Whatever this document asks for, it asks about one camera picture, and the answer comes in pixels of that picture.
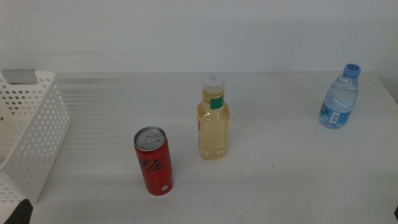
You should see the white perforated plastic basket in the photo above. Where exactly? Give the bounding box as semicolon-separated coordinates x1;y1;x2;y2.
0;69;72;207

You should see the yellow tea bottle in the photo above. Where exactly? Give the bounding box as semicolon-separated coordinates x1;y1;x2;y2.
197;73;231;161

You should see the small blue-capped water bottle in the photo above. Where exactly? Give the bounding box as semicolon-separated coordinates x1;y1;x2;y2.
318;63;362;130

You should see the red soda can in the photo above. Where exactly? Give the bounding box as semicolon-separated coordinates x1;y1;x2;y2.
133;126;174;197

